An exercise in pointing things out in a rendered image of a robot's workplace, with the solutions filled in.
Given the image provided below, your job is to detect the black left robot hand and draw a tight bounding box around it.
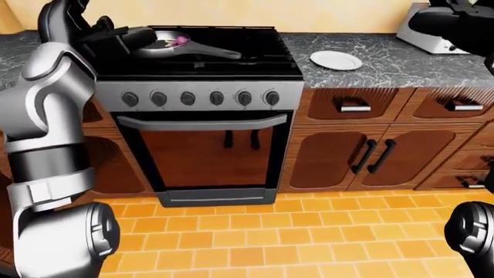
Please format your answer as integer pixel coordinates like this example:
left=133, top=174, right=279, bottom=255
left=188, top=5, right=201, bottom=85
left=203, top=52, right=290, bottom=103
left=78, top=15, right=158, bottom=56

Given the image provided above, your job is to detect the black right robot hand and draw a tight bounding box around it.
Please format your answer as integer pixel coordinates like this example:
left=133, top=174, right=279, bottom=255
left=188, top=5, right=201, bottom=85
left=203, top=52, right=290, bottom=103
left=408, top=0, right=494, bottom=56

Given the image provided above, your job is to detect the purple beet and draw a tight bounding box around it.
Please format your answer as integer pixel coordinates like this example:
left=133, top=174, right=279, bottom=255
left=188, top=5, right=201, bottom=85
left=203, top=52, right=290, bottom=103
left=165, top=34, right=191, bottom=48

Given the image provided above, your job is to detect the silver frying pan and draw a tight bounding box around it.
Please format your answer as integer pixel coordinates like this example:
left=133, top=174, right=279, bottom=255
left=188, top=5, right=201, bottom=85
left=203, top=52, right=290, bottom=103
left=130, top=28, right=243, bottom=60

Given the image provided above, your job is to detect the white round plate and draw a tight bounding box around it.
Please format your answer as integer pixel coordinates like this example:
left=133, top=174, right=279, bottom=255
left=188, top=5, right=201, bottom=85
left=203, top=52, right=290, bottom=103
left=309, top=50, right=364, bottom=72

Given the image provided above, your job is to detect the white countertop appliance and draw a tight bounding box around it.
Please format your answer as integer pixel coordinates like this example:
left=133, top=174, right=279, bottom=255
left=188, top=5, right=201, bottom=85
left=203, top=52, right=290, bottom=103
left=396, top=2, right=470, bottom=56

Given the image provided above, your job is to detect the dark round stove knob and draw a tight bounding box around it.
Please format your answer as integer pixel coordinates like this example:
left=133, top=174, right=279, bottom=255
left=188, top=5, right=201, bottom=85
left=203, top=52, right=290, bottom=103
left=150, top=90, right=169, bottom=108
left=179, top=90, right=197, bottom=107
left=264, top=89, right=282, bottom=107
left=208, top=90, right=225, bottom=107
left=120, top=90, right=140, bottom=108
left=236, top=90, right=254, bottom=107

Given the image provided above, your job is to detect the brown wooden drawer front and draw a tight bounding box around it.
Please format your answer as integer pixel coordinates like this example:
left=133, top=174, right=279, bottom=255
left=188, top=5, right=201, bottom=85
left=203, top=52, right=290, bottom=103
left=415, top=169, right=494, bottom=192
left=411, top=86, right=494, bottom=120
left=306, top=86, right=417, bottom=123

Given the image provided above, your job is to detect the black and silver stove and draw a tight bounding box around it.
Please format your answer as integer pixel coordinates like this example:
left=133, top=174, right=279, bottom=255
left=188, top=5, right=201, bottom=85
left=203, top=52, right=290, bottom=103
left=94, top=25, right=306, bottom=209

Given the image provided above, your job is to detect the brown wooden cabinet door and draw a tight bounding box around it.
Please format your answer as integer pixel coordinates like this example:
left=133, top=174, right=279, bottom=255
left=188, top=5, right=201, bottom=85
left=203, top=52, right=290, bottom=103
left=348, top=123, right=484, bottom=192
left=79, top=97, right=154, bottom=195
left=288, top=124, right=390, bottom=192

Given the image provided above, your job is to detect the silver oven door handle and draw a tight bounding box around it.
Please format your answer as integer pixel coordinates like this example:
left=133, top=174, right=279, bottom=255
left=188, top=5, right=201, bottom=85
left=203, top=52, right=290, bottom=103
left=116, top=113, right=290, bottom=134

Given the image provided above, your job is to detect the black cabinet door handle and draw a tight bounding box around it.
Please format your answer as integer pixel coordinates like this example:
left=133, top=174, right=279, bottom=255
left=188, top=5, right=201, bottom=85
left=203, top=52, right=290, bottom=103
left=350, top=139, right=378, bottom=175
left=367, top=139, right=398, bottom=175

